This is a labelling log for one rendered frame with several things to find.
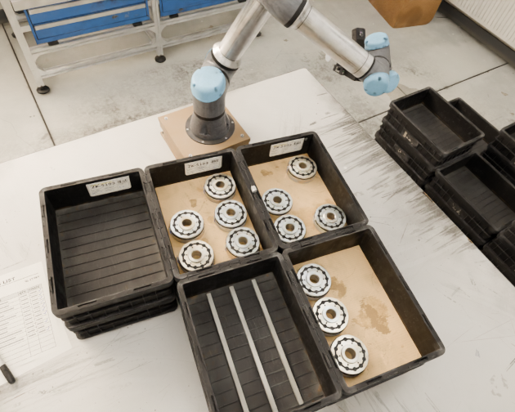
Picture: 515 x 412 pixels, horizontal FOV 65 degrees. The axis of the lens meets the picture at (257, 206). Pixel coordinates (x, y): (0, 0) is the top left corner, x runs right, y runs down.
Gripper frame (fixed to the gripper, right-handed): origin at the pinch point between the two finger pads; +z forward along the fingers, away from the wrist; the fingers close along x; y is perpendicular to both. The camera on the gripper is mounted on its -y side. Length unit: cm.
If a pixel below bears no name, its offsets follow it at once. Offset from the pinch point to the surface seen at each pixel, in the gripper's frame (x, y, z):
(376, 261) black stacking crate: -21, 43, -73
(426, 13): 208, -4, 137
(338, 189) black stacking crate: -21, 33, -49
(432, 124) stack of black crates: 82, 34, -2
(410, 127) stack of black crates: 59, 32, -7
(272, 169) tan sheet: -33, 37, -28
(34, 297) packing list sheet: -111, 74, -32
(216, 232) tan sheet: -60, 49, -43
